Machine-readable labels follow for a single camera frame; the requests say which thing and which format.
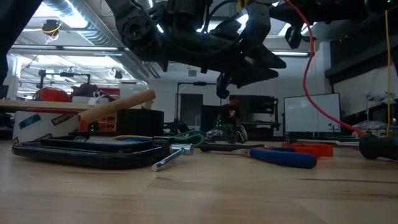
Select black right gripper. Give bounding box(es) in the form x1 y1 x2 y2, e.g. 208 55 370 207
269 0 312 50

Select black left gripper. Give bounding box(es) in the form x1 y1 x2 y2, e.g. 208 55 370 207
164 0 287 89

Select whiteboard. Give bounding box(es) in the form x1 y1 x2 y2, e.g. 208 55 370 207
283 92 342 134

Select clear safety glasses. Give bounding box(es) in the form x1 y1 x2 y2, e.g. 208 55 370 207
205 124 249 144

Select small black hand tool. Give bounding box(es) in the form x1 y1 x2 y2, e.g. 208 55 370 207
198 142 265 153

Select red screw bit box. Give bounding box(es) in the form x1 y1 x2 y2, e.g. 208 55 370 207
281 141 335 158

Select clear plastic bag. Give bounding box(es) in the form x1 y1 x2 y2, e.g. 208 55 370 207
353 119 398 139

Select long ceiling light bar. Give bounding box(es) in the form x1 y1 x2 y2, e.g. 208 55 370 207
9 45 311 58

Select black C-clamp silver screw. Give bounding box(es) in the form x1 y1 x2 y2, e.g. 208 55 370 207
11 135 195 172

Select red round object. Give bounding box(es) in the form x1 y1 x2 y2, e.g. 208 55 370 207
32 86 72 103

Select wooden workbench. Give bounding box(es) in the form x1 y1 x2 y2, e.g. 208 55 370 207
0 99 94 113

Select white cardboard box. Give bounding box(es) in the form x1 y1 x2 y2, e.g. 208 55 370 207
12 107 90 144

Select black frame rig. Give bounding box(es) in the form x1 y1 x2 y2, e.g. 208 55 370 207
37 68 93 90
176 81 223 125

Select pliers blue red handles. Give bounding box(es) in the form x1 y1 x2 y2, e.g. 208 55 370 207
214 146 318 170

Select screwdriver blue black handle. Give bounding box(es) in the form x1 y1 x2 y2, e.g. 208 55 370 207
335 133 398 162

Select wooden mallet handle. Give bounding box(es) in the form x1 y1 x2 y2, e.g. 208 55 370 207
77 89 156 123

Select thin blue cable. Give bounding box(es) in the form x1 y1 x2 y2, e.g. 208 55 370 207
119 136 154 142

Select thin yellow cable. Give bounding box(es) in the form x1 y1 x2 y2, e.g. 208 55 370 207
113 134 153 140

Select black yellow ceiling cord reel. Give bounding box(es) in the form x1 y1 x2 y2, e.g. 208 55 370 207
41 19 62 44

